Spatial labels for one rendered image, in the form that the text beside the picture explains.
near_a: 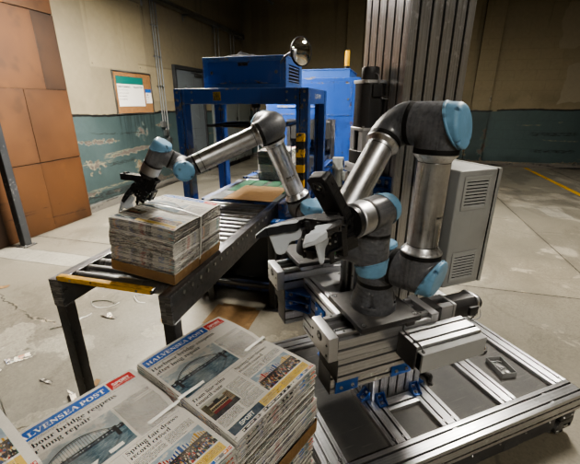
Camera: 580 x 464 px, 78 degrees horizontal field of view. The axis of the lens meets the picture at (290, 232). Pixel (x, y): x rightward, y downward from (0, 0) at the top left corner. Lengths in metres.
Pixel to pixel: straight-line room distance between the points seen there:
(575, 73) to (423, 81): 9.26
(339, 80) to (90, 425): 4.30
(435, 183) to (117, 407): 0.93
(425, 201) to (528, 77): 9.26
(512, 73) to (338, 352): 9.33
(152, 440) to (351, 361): 0.65
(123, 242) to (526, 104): 9.57
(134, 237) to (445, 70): 1.23
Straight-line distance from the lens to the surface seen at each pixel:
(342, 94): 4.67
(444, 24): 1.36
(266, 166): 3.28
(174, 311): 1.42
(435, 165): 1.00
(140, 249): 1.46
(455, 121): 0.97
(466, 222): 1.51
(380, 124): 1.03
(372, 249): 0.81
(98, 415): 0.95
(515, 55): 10.15
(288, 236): 0.67
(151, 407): 0.93
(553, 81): 10.36
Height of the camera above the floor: 1.46
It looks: 20 degrees down
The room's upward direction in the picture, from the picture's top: straight up
